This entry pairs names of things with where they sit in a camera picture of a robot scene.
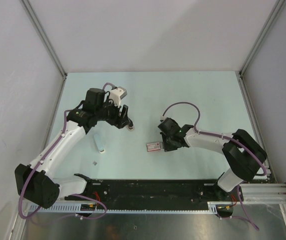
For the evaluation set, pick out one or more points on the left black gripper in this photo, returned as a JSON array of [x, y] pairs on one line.
[[117, 121]]

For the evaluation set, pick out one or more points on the aluminium front rail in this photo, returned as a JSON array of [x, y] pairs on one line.
[[257, 194]]

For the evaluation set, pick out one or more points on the red staple box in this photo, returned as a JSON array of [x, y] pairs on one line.
[[154, 146]]

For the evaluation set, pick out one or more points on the left aluminium corner post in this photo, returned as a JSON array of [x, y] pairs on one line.
[[40, 30]]

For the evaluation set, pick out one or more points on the right aluminium corner post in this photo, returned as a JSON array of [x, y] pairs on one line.
[[269, 23]]

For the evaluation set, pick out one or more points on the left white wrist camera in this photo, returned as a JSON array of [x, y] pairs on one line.
[[117, 94]]

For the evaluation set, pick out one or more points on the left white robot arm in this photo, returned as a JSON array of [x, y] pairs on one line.
[[36, 181]]

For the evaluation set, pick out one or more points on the aluminium corner post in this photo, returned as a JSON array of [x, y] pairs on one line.
[[269, 23], [40, 30]]

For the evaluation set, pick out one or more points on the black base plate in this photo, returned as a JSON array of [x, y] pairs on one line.
[[200, 189]]

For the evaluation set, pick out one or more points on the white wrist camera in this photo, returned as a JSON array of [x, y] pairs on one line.
[[117, 94], [162, 118]]

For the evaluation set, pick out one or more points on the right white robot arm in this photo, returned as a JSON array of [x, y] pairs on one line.
[[243, 154]]

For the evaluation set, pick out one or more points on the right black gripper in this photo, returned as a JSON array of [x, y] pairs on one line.
[[167, 147]]

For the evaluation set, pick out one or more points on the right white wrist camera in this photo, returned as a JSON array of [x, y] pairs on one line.
[[162, 118]]

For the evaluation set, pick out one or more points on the beige black stapler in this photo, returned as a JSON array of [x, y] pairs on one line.
[[130, 126]]

